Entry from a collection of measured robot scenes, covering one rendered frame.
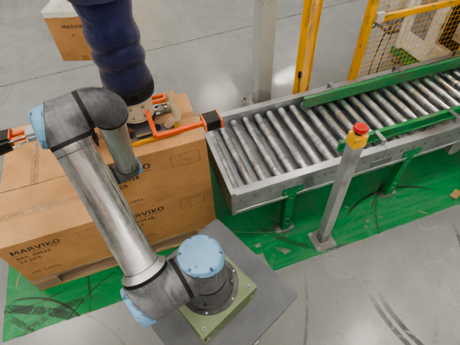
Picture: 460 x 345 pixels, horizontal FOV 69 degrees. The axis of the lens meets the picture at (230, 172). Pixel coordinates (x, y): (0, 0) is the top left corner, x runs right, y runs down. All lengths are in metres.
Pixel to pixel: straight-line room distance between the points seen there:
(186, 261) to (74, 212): 1.10
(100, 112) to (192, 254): 0.51
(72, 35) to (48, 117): 2.07
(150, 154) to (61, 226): 0.69
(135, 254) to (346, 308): 1.52
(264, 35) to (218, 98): 0.87
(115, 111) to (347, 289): 1.78
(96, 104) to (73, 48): 2.11
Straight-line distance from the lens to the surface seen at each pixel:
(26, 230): 2.15
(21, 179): 2.42
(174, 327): 1.42
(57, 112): 1.01
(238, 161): 2.08
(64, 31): 3.06
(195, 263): 1.10
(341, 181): 1.87
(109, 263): 2.45
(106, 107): 1.03
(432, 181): 3.04
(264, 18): 2.83
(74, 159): 1.01
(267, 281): 1.45
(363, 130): 1.63
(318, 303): 2.25
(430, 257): 2.63
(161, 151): 1.65
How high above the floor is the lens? 2.09
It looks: 50 degrees down
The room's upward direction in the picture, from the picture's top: 3 degrees counter-clockwise
